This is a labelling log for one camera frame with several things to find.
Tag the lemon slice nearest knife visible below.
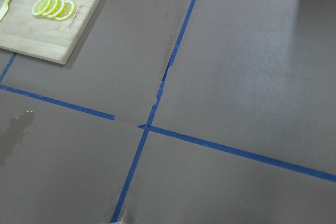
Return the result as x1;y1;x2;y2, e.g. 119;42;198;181
31;0;51;16

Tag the bamboo cutting board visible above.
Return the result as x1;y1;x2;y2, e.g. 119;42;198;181
1;0;100;65

